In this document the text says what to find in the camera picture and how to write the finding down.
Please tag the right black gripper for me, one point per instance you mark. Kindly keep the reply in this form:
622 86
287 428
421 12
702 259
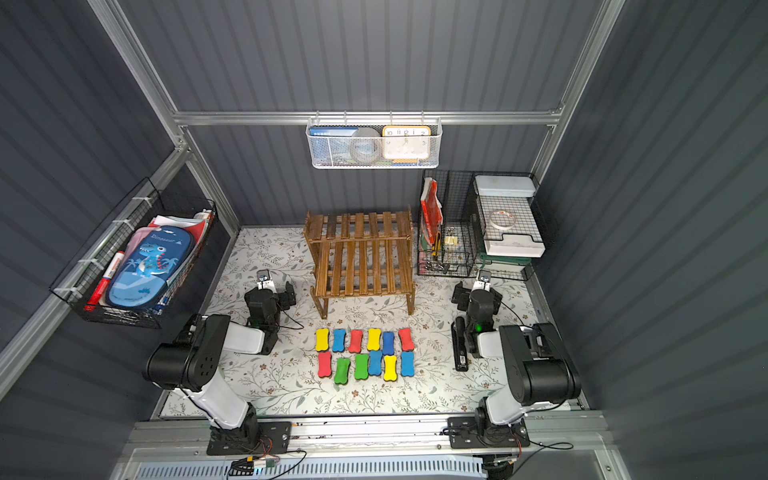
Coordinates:
459 294

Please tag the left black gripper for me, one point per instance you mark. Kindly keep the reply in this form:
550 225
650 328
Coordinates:
285 297

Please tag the yellow eraser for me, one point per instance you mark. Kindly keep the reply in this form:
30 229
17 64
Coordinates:
322 343
390 368
374 339

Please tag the red eraser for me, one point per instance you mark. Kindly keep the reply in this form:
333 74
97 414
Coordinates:
406 340
355 345
324 364

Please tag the blue eraser top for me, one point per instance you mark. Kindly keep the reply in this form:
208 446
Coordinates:
388 343
339 340

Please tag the blue eraser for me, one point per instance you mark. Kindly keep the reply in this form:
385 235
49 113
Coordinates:
375 363
339 340
407 364
388 343

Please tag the green eraser bottom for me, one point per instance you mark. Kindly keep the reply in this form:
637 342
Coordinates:
361 369
341 376

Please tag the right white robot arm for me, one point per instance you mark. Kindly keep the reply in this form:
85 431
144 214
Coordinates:
540 374

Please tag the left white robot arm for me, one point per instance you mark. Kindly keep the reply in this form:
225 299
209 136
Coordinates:
189 365

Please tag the wooden two-tier shelf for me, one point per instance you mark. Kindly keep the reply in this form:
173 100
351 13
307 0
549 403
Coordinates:
360 255

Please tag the clear tape roll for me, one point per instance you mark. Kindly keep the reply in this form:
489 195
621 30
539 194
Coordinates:
502 220

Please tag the red booklet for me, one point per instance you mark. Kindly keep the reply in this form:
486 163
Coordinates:
431 210

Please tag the blue dinosaur pencil case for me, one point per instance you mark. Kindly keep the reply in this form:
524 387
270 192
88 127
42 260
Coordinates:
143 278

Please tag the white paper tray stack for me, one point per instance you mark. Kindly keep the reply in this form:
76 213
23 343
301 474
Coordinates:
513 194

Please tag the red white marker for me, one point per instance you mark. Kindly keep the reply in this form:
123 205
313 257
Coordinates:
98 297

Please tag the blue box in basket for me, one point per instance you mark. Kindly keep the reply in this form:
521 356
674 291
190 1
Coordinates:
329 146

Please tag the white yellow alarm clock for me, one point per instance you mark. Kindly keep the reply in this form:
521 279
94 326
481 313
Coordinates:
406 143

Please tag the grey tape roll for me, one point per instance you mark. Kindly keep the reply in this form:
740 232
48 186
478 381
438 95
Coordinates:
365 145

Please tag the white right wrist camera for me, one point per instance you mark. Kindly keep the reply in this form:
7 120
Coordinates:
482 280

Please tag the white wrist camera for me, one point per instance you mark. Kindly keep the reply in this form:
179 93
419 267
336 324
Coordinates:
482 280
264 280

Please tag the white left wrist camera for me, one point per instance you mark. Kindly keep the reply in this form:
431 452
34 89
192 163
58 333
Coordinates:
264 280

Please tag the black wire desk organizer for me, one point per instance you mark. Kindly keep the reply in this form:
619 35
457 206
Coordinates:
459 250

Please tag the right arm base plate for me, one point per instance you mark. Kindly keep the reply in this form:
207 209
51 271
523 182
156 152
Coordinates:
467 433

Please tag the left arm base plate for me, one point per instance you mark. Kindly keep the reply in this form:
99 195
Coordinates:
250 439

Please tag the black wire side basket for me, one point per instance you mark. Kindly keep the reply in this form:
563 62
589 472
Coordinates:
144 206

